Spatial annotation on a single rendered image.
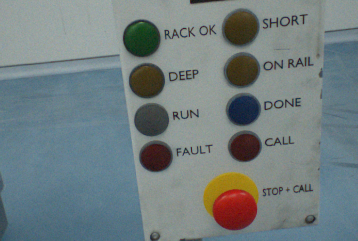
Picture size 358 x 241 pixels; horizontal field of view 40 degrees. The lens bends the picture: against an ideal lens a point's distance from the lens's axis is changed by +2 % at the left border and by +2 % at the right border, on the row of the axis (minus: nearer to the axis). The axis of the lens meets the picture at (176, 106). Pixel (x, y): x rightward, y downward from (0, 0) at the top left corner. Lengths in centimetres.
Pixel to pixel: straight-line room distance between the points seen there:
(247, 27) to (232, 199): 15
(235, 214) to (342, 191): 185
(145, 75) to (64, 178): 215
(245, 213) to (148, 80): 14
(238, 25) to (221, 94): 6
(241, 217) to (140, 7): 20
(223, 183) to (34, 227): 182
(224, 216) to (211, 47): 15
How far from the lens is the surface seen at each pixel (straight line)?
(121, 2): 38
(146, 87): 39
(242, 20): 39
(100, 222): 215
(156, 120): 41
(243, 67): 40
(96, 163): 260
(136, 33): 38
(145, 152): 42
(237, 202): 43
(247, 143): 43
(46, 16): 412
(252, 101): 41
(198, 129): 42
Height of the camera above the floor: 123
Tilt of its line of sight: 23 degrees down
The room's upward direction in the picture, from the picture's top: 5 degrees counter-clockwise
